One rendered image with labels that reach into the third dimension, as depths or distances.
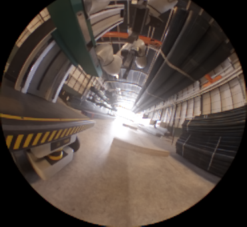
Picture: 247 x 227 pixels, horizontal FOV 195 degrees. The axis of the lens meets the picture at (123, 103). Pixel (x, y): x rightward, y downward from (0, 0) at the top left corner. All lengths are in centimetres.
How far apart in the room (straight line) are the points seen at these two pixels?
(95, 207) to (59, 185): 18
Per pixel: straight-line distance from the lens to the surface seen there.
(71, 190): 46
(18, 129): 19
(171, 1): 51
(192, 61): 78
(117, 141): 109
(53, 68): 59
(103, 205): 45
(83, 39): 40
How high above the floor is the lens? 42
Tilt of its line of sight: 11 degrees up
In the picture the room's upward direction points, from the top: 21 degrees clockwise
